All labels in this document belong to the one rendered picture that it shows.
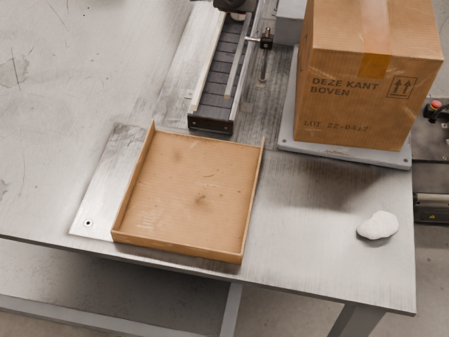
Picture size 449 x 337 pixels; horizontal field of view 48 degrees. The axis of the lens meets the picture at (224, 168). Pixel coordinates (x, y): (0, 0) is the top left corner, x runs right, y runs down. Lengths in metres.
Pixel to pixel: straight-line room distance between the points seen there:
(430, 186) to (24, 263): 1.43
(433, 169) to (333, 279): 1.09
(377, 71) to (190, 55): 0.56
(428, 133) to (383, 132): 0.98
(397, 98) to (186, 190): 0.47
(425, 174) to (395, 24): 1.02
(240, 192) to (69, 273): 0.81
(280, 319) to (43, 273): 0.81
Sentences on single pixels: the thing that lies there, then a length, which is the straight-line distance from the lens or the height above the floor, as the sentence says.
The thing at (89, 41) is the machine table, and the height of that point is 0.83.
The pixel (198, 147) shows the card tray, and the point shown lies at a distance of 1.15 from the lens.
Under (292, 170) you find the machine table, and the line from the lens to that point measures 1.12.
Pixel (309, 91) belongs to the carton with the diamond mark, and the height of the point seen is 1.01.
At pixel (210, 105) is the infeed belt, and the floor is 0.88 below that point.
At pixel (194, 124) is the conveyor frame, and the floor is 0.85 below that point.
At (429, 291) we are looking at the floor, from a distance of 2.03.
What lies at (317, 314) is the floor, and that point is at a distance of 1.88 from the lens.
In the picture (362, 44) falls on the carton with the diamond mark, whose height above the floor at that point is 1.12.
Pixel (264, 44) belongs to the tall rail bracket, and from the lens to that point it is 1.21.
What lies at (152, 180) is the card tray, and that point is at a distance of 1.10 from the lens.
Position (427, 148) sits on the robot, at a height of 0.26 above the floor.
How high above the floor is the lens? 1.72
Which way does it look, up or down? 53 degrees down
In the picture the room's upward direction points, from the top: 2 degrees clockwise
